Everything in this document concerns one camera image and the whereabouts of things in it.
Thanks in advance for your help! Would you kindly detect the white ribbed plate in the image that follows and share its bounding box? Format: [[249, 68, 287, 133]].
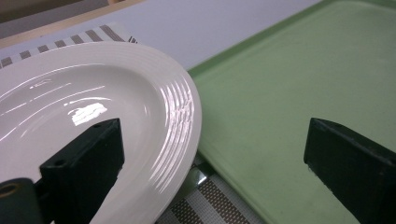
[[0, 41, 203, 224]]

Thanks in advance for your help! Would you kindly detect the green plastic tray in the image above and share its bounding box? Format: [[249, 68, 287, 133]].
[[187, 0, 396, 224]]

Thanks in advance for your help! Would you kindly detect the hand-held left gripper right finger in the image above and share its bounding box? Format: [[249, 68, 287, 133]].
[[303, 117, 396, 224]]

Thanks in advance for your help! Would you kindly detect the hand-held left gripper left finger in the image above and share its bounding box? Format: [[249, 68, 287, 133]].
[[39, 118, 126, 224]]

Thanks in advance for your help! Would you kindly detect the striped woven placemat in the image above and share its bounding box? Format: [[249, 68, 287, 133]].
[[0, 21, 265, 224]]

